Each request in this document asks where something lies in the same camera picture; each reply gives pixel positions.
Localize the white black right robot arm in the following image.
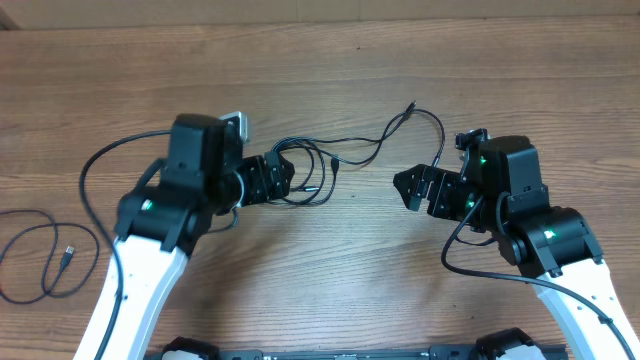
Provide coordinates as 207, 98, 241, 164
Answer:
393, 129, 639, 359

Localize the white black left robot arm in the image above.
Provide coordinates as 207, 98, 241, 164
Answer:
75, 112, 295, 359

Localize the black USB-A cable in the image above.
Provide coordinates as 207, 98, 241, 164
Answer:
0, 209, 101, 306

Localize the black thin plug cable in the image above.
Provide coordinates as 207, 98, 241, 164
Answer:
267, 101, 447, 207

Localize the cardboard back wall panel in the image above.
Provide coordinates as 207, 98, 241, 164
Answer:
1, 0, 639, 30

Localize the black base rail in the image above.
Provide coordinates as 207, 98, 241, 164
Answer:
144, 334, 569, 360

